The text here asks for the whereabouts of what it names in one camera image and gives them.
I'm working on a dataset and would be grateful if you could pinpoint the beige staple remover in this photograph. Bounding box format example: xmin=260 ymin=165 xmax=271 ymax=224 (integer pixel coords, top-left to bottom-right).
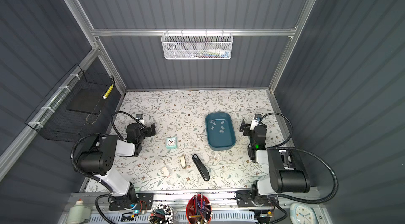
xmin=180 ymin=155 xmax=187 ymax=169

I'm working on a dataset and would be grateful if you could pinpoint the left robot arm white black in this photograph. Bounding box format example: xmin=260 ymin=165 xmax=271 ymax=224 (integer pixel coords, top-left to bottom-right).
xmin=70 ymin=111 xmax=156 ymax=214

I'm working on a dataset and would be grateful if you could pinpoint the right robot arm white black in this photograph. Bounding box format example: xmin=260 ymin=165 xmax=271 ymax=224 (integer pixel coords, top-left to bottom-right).
xmin=234 ymin=112 xmax=339 ymax=208

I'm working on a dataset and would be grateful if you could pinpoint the small mint alarm clock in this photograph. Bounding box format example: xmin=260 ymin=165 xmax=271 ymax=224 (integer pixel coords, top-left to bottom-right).
xmin=166 ymin=137 xmax=177 ymax=149

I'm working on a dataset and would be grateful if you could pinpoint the teal plastic tray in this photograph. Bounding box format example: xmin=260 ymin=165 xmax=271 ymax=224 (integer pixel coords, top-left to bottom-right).
xmin=205 ymin=112 xmax=236 ymax=151

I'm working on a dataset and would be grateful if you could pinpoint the black pen holder cup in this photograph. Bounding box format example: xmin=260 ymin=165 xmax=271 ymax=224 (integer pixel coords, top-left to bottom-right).
xmin=148 ymin=204 xmax=175 ymax=224

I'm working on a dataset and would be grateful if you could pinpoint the pale blue round clock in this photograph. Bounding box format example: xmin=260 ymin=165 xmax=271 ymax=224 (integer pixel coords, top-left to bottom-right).
xmin=290 ymin=203 xmax=318 ymax=224

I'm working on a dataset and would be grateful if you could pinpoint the red pencil cup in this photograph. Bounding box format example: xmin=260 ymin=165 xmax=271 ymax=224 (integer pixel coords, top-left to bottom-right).
xmin=186 ymin=194 xmax=213 ymax=224

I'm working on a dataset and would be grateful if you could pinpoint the white glue bottle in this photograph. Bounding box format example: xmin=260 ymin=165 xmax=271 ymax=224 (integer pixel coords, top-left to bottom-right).
xmin=65 ymin=199 xmax=92 ymax=224

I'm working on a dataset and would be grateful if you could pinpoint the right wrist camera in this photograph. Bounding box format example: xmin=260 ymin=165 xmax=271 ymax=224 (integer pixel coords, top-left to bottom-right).
xmin=250 ymin=114 xmax=262 ymax=130

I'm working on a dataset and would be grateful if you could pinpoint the black wire wall basket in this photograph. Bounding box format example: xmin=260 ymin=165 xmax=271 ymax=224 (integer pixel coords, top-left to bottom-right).
xmin=25 ymin=67 xmax=118 ymax=142

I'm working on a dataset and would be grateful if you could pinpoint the white wire wall basket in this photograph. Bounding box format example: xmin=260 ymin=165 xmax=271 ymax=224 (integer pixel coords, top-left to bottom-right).
xmin=161 ymin=33 xmax=234 ymax=60

